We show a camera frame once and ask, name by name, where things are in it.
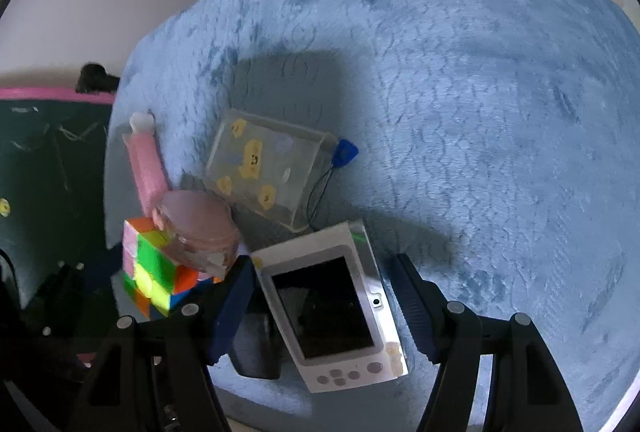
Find blue tag black string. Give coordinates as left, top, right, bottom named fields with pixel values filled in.
left=305, top=139, right=360, bottom=233

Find clear box yellow stickers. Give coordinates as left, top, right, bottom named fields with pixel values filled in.
left=203, top=108, right=339, bottom=231

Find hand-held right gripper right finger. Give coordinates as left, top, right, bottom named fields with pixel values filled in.
left=392, top=253, right=584, bottom=432

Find black easel knob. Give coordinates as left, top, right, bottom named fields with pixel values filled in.
left=75, top=62, right=121, bottom=94

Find blue fluffy blanket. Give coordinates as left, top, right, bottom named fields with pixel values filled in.
left=104, top=0, right=640, bottom=432

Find pink tube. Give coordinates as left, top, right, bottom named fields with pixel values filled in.
left=122, top=111, right=169, bottom=218

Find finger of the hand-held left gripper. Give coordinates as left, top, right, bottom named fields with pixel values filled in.
left=20, top=257, right=126, bottom=363

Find multicolour puzzle cube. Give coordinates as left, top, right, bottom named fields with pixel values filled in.
left=121, top=216, right=221, bottom=319

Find green chalkboard pink frame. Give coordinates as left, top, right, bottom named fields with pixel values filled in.
left=0, top=86, right=119, bottom=313

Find pink round plastic case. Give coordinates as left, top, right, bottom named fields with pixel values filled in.
left=152, top=190, right=242, bottom=283

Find white handheld game console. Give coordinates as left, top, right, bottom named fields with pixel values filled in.
left=249, top=220, right=409, bottom=394

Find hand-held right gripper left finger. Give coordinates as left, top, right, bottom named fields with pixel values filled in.
left=70, top=254, right=259, bottom=432

